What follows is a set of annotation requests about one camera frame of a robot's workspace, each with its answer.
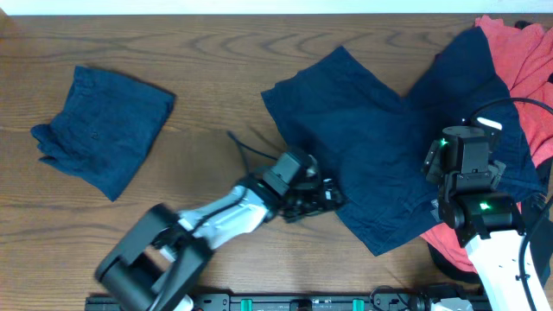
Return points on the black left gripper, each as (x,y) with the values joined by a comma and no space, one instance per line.
(313,191)

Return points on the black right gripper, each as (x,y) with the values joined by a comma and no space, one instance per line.
(432,163)

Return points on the navy blue shorts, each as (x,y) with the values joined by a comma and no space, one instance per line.
(373,141)
(106,129)

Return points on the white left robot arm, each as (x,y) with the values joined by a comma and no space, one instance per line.
(160,258)

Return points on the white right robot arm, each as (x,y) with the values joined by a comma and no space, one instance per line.
(487,223)

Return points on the black garment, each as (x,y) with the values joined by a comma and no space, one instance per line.
(541,241)

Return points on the red t-shirt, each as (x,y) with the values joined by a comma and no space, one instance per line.
(522,56)

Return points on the folded navy blue shorts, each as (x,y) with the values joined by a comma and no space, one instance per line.
(106,129)

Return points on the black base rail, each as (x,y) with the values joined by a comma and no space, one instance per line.
(442,296)

